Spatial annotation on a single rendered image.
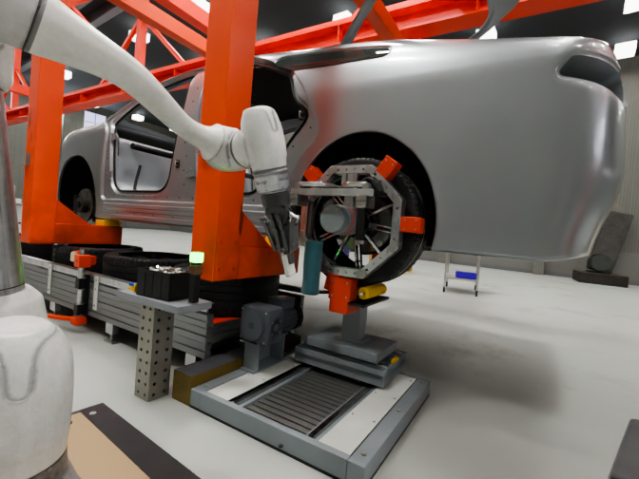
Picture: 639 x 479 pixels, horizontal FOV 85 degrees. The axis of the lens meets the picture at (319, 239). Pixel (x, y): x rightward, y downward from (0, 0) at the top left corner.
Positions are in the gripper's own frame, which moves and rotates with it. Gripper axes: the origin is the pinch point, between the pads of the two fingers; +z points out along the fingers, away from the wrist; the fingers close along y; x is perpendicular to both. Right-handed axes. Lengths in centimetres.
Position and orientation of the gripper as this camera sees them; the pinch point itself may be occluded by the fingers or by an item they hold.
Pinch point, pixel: (288, 263)
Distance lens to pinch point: 97.8
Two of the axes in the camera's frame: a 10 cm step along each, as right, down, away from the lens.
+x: 5.5, -2.9, 7.8
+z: 1.6, 9.6, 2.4
